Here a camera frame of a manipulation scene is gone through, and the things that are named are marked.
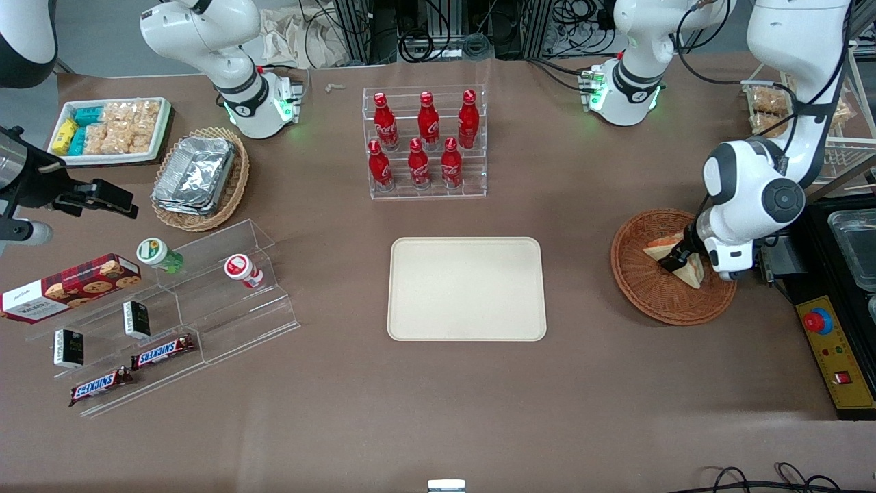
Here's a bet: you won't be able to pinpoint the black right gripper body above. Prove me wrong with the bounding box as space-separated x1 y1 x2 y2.
0 145 98 218

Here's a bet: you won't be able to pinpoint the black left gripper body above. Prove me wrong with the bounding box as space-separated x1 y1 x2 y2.
684 213 714 260

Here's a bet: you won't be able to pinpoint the triangle sandwich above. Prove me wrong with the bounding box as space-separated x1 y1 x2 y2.
643 231 706 290

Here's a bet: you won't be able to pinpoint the white rectangular snack tray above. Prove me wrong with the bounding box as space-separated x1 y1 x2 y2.
47 97 172 167

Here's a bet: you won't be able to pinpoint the round brown wicker basket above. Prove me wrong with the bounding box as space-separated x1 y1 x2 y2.
610 208 738 327

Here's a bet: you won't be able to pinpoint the aluminium foil tray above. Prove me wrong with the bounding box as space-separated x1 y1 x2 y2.
151 135 237 217

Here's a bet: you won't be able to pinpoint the oval light wicker basket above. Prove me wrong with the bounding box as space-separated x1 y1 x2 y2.
150 126 251 233

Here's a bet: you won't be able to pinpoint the beige plastic serving tray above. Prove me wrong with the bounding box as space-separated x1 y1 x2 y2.
387 236 548 342

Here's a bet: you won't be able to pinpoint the yellow snack packet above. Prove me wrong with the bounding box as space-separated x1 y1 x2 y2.
51 117 78 156

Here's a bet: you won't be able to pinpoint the clear rice cracker packet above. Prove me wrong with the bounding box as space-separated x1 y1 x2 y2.
83 123 131 156
103 101 162 131
127 121 157 154

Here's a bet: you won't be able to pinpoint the green capped cup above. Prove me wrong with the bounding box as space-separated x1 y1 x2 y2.
136 237 185 274

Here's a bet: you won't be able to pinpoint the grey metal plate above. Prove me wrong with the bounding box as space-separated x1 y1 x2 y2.
756 238 810 286

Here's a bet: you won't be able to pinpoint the red tartan cookie box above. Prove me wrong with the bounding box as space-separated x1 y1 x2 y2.
0 253 143 325

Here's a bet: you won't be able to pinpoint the small black white box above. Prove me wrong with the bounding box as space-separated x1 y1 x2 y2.
53 328 85 370
123 299 152 340

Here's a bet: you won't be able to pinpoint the red capped cup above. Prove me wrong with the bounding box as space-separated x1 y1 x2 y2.
224 253 265 290

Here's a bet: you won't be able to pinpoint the clear plastic container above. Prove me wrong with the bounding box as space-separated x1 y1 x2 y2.
827 208 876 296

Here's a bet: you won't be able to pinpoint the snickers chocolate bar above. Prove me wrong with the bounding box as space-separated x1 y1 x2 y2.
68 366 135 408
129 333 196 371

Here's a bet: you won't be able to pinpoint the clear acrylic stepped shelf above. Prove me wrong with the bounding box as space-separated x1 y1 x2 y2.
25 218 302 419

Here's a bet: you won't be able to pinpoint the yellow control box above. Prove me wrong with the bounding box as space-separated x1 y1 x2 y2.
795 294 876 420

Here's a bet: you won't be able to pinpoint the clear acrylic bottle rack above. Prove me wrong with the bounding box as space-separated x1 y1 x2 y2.
362 85 488 201

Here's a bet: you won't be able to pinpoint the crumpled beige cloth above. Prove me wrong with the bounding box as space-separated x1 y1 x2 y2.
259 7 351 70

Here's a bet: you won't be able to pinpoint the red cola bottle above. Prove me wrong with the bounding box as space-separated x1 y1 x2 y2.
417 90 441 151
367 139 396 193
439 136 464 190
456 89 480 150
373 92 400 152
407 138 433 191

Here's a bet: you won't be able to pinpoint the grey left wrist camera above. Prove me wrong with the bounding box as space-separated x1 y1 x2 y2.
708 236 760 282

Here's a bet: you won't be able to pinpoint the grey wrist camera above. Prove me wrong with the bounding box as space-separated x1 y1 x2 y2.
0 218 54 248
708 236 760 282

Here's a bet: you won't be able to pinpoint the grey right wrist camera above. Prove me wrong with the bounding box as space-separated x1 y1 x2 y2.
0 218 54 248

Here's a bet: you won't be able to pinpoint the white wire rack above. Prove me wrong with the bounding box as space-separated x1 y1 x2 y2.
742 41 876 187

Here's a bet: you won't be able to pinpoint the black floor cables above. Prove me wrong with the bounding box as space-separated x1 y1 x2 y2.
683 463 844 493

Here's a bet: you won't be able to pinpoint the aluminium frame with cables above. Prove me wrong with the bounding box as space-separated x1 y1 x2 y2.
298 0 620 66

